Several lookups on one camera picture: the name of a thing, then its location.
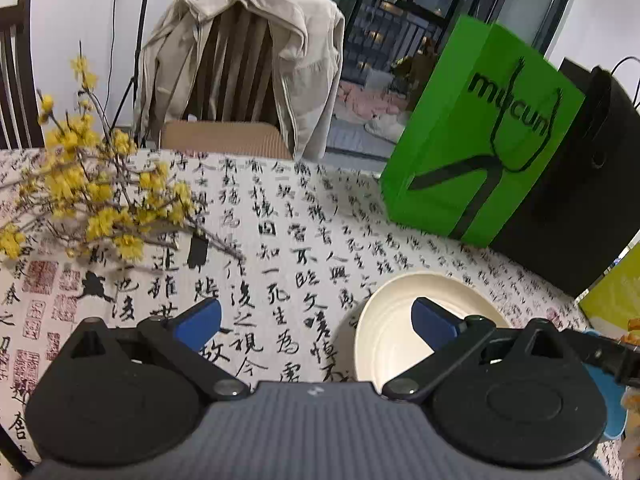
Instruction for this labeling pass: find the dark wooden chair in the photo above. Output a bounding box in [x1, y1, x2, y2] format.
[0, 0, 46, 151]

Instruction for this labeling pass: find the black paper bag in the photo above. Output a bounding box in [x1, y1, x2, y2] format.
[489, 56, 640, 299]

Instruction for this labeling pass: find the green paper bag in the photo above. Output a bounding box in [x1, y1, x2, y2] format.
[379, 14, 586, 249]

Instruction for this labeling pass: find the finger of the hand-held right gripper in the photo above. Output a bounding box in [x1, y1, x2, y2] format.
[560, 328, 640, 389]

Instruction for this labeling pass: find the blue bowl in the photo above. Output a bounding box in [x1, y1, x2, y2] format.
[582, 330, 629, 442]

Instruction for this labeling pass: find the beige jacket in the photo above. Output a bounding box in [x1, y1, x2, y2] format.
[132, 0, 346, 162]

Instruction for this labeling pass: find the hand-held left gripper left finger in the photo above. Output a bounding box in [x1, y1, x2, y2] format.
[69, 296, 252, 404]

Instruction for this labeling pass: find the wooden chair with tan cushion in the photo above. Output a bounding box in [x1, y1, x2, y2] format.
[159, 2, 294, 162]

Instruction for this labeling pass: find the cream round plate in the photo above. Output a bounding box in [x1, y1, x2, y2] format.
[354, 271, 512, 385]

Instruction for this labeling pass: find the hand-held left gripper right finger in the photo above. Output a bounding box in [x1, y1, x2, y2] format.
[383, 295, 572, 404]

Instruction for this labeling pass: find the pink floor cloth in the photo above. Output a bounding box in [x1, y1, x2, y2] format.
[337, 82, 417, 122]

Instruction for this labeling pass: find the studio light on stand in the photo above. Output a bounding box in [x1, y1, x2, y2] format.
[106, 0, 157, 147]

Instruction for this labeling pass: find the yellow-green gift box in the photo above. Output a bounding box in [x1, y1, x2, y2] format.
[578, 242, 640, 334]

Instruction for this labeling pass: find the yellow flower branch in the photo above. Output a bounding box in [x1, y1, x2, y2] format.
[0, 42, 246, 264]

